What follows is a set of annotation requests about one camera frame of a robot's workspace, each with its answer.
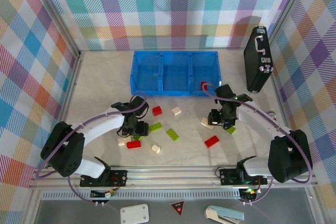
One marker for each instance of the white lego brick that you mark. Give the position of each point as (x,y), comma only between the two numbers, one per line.
(176,111)
(206,124)
(156,149)
(122,142)

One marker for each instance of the long red lego brick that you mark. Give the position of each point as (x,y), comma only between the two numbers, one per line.
(134,144)
(211,141)

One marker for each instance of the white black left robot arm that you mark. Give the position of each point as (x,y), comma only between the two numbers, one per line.
(99,127)

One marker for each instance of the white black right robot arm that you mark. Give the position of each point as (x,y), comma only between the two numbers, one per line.
(257,119)

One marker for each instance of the blue three-compartment bin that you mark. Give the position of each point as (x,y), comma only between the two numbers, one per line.
(174,72)

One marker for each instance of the perforated metal strip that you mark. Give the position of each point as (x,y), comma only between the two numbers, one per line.
(157,195)

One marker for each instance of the white plate with holes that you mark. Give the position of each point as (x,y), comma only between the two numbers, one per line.
(134,213)

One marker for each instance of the red black triangle sign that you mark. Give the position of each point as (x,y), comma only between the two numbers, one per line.
(177,206)

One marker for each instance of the light blue white stapler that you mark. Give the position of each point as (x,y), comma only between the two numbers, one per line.
(223,213)

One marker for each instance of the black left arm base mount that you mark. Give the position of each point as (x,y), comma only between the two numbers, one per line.
(118,176)

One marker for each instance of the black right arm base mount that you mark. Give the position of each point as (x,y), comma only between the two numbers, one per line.
(228,176)

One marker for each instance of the aluminium mounting rail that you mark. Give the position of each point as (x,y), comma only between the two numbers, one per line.
(170,178)

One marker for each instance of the aluminium frame post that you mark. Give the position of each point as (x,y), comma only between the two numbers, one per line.
(56,11)
(289,7)

